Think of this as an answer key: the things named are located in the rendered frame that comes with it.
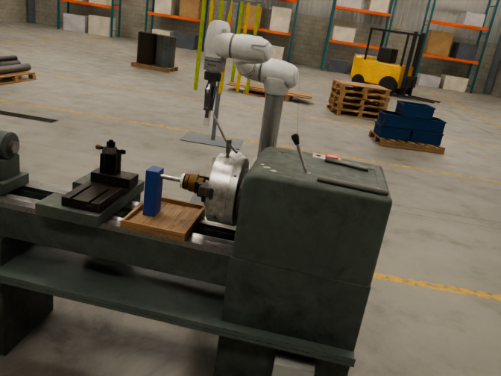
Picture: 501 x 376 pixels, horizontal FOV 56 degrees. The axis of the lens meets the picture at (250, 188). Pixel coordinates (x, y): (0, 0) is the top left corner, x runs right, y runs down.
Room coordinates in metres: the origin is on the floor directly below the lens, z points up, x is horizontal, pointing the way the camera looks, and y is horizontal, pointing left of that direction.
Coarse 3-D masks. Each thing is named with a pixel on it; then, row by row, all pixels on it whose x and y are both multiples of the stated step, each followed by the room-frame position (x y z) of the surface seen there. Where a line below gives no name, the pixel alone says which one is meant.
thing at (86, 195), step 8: (88, 184) 2.08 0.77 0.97; (96, 184) 2.10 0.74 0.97; (104, 184) 2.11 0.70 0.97; (136, 184) 2.29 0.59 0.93; (72, 192) 1.96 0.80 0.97; (80, 192) 1.99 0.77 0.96; (88, 192) 1.98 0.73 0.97; (96, 192) 2.00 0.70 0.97; (104, 192) 2.05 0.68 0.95; (112, 192) 2.03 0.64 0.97; (120, 192) 2.09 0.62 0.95; (64, 200) 1.90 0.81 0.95; (72, 200) 1.89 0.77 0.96; (80, 200) 1.89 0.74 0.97; (88, 200) 1.90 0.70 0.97; (96, 200) 1.91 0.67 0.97; (104, 200) 1.93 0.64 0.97; (112, 200) 2.00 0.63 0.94; (80, 208) 1.89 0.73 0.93; (88, 208) 1.88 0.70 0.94; (96, 208) 1.88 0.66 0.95; (104, 208) 1.93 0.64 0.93
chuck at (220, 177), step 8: (216, 160) 1.95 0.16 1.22; (224, 160) 1.96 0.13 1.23; (232, 160) 1.96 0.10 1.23; (216, 168) 1.91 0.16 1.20; (224, 168) 1.92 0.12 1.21; (232, 168) 1.92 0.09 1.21; (216, 176) 1.89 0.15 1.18; (224, 176) 1.89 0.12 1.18; (208, 184) 1.87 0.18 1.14; (216, 184) 1.87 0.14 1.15; (224, 184) 1.87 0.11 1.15; (216, 192) 1.86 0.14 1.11; (224, 192) 1.85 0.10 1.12; (208, 200) 1.86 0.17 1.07; (216, 200) 1.85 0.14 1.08; (224, 200) 1.85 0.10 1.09; (208, 208) 1.86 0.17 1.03; (216, 208) 1.86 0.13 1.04; (224, 208) 1.85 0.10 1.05; (208, 216) 1.89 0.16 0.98; (224, 216) 1.87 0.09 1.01; (224, 224) 1.93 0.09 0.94
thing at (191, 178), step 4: (184, 176) 2.01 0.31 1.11; (188, 176) 2.01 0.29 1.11; (192, 176) 2.01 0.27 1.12; (196, 176) 2.01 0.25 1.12; (184, 180) 2.00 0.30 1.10; (188, 180) 2.00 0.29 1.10; (192, 180) 1.99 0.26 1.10; (196, 180) 1.99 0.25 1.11; (200, 180) 2.01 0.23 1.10; (204, 180) 2.04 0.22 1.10; (184, 184) 1.99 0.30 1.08; (188, 184) 1.99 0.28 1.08; (192, 184) 1.99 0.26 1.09; (184, 188) 2.00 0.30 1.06; (188, 188) 1.99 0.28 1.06; (192, 188) 1.99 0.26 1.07; (196, 192) 2.02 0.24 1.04
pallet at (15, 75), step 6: (12, 72) 9.35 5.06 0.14; (18, 72) 9.45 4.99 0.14; (24, 72) 9.55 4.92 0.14; (30, 72) 9.66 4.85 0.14; (0, 78) 8.67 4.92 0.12; (12, 78) 9.15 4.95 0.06; (18, 78) 9.22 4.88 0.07; (30, 78) 9.65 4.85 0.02; (36, 78) 9.76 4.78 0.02; (0, 84) 8.66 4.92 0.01
